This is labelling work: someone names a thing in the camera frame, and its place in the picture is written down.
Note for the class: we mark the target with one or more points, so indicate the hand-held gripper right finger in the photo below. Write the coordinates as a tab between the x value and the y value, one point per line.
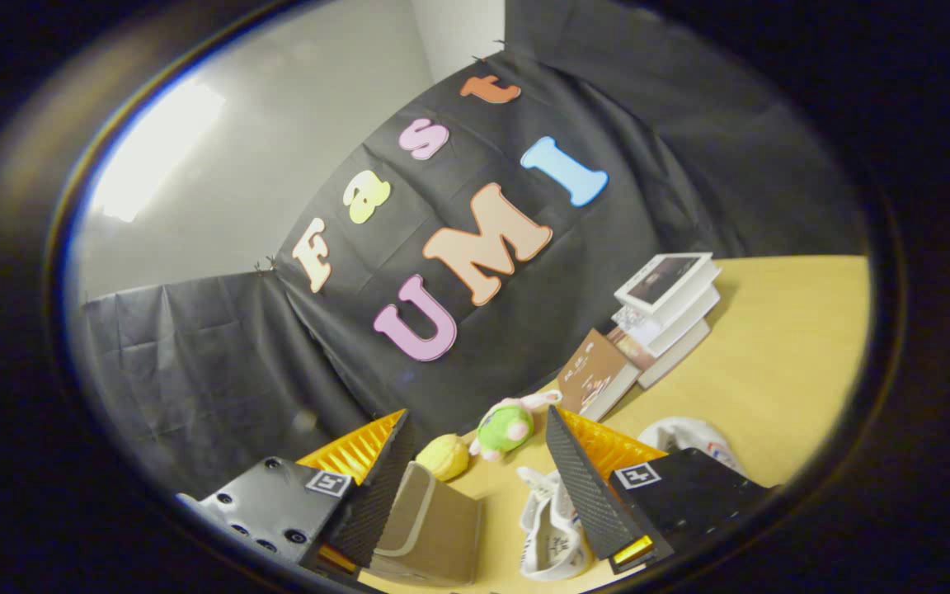
586	487

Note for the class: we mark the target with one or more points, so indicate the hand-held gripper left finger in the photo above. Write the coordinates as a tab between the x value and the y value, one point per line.
376	495

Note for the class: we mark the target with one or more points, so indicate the white canvas shoe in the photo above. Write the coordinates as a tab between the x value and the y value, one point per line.
547	536
685	433

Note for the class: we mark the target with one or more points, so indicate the beige storage box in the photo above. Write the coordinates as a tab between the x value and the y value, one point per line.
438	528

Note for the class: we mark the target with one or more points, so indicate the yellow lemon toy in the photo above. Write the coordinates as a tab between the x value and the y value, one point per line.
444	458

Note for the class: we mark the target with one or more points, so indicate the green and pink plush toy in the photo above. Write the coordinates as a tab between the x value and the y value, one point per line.
506	427

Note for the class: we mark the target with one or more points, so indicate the brown cover book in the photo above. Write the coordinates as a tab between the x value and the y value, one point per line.
594	375

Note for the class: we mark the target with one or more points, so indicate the white patterned cover book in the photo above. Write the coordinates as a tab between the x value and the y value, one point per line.
673	326

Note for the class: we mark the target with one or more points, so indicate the black backdrop cloth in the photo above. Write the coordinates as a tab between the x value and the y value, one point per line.
582	280

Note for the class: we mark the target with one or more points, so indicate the white book with dark photo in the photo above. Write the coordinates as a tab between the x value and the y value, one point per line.
665	280

